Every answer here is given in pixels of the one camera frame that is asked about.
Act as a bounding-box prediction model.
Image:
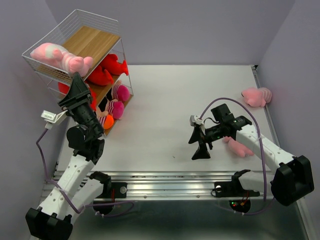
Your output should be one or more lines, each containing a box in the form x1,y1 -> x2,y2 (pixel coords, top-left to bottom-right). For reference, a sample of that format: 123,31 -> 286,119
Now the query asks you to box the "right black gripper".
187,122 -> 224,160

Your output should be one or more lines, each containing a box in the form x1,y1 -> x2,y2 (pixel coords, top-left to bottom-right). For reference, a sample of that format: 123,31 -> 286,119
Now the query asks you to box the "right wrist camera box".
189,115 -> 203,127

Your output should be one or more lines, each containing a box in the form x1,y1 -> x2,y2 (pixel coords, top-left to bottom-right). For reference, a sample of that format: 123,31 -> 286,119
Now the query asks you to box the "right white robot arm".
188,104 -> 315,206

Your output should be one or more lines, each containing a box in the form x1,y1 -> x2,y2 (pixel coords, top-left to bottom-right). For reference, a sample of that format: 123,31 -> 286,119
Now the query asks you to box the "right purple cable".
198,97 -> 276,216

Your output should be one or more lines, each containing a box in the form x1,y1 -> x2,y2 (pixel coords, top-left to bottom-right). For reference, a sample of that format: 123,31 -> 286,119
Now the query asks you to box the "boy doll pink hat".
106,80 -> 131,102
96,99 -> 125,120

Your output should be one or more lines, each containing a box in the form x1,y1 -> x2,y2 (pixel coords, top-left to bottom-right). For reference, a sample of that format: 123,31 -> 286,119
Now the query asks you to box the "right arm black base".
210,169 -> 260,216

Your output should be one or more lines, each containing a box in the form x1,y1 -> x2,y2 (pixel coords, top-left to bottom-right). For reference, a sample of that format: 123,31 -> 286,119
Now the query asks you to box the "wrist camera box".
189,115 -> 203,127
41,110 -> 67,130

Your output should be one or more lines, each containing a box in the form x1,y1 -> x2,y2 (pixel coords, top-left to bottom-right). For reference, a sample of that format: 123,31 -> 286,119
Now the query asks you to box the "aluminium rail frame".
41,170 -> 305,202

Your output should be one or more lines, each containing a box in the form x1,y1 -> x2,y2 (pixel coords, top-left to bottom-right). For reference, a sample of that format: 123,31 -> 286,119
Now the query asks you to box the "white wire wooden shelf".
22,9 -> 134,135

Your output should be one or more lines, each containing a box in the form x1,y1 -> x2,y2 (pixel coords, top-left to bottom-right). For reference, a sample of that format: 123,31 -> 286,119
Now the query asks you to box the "boy doll black hair orange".
97,111 -> 115,130

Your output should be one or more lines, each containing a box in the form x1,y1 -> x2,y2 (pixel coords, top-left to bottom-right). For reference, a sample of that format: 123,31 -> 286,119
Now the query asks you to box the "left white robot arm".
25,72 -> 111,240

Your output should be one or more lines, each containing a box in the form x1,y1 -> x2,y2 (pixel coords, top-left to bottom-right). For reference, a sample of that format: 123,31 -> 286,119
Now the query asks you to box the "red shark plush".
100,53 -> 129,76
58,82 -> 97,112

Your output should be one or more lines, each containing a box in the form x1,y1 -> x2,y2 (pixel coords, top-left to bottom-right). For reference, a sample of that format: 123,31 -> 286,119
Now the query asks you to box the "purple cable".
36,127 -> 135,218
198,97 -> 276,216

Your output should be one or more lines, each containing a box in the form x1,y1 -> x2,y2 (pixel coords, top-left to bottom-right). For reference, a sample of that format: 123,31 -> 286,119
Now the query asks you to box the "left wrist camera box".
41,110 -> 67,130

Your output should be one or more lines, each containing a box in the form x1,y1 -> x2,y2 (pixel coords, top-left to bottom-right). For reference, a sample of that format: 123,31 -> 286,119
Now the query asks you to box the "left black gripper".
58,71 -> 105,135

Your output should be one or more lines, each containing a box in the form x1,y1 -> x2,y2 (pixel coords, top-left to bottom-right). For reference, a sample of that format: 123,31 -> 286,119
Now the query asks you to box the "pink frog plush striped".
30,42 -> 93,77

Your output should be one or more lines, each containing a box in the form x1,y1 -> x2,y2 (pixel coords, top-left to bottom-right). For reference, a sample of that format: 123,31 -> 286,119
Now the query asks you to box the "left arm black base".
89,171 -> 128,218

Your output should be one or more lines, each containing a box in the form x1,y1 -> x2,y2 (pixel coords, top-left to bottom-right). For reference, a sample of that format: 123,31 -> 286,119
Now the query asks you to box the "red whale plush back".
87,65 -> 114,86

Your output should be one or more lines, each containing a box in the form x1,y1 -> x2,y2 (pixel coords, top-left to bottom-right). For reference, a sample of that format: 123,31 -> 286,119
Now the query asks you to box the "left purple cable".
36,127 -> 135,218

